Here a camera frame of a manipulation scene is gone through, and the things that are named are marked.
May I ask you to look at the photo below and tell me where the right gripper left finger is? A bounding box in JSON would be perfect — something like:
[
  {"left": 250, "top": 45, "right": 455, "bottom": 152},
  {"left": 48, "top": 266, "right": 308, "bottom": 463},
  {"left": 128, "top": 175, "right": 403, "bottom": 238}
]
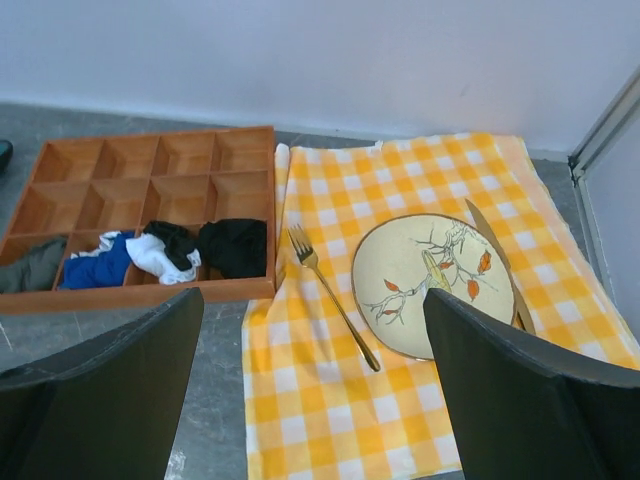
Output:
[{"left": 1, "top": 288, "right": 204, "bottom": 479}]

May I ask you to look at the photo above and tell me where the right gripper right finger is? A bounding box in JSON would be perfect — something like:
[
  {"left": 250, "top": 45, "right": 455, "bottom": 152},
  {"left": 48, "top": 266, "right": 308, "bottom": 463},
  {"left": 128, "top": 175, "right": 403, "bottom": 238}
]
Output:
[{"left": 423, "top": 289, "right": 639, "bottom": 479}]

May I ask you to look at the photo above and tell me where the rolled blue underwear in tray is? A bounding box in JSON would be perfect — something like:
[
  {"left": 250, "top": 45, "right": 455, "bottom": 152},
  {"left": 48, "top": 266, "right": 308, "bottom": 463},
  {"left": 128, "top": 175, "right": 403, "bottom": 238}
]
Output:
[{"left": 59, "top": 231, "right": 135, "bottom": 290}]

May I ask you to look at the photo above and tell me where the rolled grey underwear in tray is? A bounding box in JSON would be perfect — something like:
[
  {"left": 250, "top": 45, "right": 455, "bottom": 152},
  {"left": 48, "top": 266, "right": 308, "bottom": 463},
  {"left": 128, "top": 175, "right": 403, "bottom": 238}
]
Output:
[{"left": 1, "top": 236, "right": 67, "bottom": 294}]

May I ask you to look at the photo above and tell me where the rolled black white underwear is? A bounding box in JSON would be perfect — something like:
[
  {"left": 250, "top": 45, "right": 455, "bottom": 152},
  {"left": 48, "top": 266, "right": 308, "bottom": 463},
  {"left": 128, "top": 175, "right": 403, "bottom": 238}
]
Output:
[{"left": 125, "top": 220, "right": 202, "bottom": 285}]

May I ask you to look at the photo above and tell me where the beige decorated plate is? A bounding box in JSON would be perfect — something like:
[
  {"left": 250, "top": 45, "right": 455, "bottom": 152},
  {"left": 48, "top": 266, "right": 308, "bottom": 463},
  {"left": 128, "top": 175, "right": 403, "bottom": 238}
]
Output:
[{"left": 351, "top": 214, "right": 516, "bottom": 360}]

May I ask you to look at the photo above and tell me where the orange checkered tablecloth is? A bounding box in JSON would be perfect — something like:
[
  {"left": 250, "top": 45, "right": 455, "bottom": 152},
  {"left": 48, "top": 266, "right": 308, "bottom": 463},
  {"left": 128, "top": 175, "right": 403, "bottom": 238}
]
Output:
[{"left": 242, "top": 133, "right": 639, "bottom": 479}]

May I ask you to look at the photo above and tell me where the orange compartment organizer tray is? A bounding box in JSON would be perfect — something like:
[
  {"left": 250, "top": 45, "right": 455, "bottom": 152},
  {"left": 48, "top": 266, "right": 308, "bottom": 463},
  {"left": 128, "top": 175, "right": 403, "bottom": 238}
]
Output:
[{"left": 1, "top": 126, "right": 276, "bottom": 314}]

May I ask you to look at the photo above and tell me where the gold fork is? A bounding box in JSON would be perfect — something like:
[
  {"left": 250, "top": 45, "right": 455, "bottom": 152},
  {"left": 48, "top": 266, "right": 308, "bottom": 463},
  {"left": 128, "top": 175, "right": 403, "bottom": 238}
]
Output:
[{"left": 286, "top": 225, "right": 381, "bottom": 372}]

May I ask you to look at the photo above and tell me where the blue star-shaped dish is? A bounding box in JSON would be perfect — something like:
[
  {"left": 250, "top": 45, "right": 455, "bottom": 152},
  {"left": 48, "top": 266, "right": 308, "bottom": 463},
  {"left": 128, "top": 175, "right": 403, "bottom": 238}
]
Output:
[{"left": 0, "top": 139, "right": 14, "bottom": 173}]

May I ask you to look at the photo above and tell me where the right aluminium frame post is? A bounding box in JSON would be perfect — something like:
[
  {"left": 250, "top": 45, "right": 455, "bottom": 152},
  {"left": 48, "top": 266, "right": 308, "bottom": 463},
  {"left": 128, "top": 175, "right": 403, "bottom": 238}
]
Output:
[{"left": 568, "top": 68, "right": 639, "bottom": 284}]

